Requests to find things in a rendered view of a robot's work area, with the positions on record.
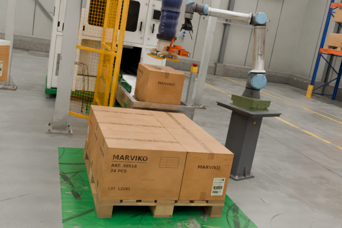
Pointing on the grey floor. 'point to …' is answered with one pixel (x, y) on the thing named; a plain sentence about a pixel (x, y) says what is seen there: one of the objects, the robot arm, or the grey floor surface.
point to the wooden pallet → (164, 211)
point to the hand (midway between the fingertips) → (185, 38)
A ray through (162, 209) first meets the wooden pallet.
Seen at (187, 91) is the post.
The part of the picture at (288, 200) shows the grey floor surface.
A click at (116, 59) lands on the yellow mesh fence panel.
